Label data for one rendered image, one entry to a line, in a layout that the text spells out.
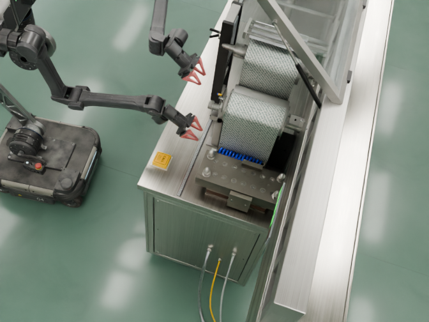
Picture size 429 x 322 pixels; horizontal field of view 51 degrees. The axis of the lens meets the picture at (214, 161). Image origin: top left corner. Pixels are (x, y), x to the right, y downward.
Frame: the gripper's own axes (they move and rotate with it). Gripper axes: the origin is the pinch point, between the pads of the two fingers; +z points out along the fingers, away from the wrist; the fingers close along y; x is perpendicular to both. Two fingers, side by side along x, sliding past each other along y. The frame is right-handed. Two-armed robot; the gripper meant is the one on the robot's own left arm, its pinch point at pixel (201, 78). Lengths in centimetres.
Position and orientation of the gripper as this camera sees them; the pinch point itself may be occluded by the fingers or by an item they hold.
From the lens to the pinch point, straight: 190.7
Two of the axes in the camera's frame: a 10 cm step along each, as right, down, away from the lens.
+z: 6.5, 6.0, 4.7
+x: 7.0, -2.2, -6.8
